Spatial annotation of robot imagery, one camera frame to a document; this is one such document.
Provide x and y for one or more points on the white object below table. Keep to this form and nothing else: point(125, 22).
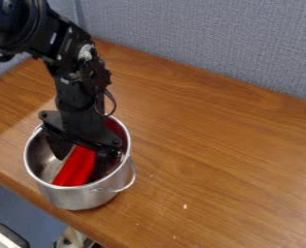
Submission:
point(74, 239)

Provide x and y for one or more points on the red rectangular block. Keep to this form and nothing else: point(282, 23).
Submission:
point(78, 167)

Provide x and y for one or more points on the metal pot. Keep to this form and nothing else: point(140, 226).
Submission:
point(100, 190)

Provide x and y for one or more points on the grey device below table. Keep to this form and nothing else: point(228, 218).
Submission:
point(12, 239)

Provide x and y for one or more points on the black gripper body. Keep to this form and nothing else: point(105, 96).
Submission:
point(88, 127)

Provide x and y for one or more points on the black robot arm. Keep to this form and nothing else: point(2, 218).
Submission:
point(34, 29)

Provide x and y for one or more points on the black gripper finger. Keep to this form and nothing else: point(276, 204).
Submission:
point(61, 143)
point(108, 159)

